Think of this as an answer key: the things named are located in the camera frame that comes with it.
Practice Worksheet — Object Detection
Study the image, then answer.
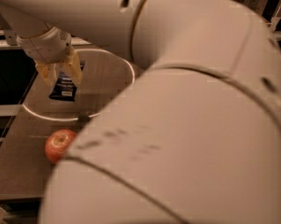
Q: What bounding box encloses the left metal rail bracket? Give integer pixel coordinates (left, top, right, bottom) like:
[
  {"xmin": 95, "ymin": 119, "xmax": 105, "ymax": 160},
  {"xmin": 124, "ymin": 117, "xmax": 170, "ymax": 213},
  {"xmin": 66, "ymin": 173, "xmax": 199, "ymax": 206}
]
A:
[{"xmin": 0, "ymin": 14, "xmax": 18, "ymax": 46}]

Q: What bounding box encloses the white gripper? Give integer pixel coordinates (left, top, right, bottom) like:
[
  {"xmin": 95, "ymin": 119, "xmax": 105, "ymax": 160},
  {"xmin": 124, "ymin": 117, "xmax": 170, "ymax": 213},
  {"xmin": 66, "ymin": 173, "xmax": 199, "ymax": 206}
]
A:
[{"xmin": 17, "ymin": 27, "xmax": 83, "ymax": 88}]

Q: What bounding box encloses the dark blue rxbar wrapper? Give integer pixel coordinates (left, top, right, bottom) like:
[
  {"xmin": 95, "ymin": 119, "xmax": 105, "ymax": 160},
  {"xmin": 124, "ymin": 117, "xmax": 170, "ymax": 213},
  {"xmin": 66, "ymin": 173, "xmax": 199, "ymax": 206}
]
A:
[{"xmin": 49, "ymin": 71, "xmax": 77, "ymax": 102}]

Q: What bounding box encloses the red apple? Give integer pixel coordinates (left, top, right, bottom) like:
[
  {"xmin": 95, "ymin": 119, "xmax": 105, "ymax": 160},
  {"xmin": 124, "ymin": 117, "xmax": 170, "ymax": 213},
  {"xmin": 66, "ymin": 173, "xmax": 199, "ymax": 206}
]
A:
[{"xmin": 45, "ymin": 129, "xmax": 77, "ymax": 164}]

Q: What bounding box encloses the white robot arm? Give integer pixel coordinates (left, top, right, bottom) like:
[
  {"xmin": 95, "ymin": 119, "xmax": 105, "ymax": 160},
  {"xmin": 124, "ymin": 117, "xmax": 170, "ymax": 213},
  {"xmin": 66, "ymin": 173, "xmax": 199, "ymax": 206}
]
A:
[{"xmin": 0, "ymin": 0, "xmax": 281, "ymax": 224}]

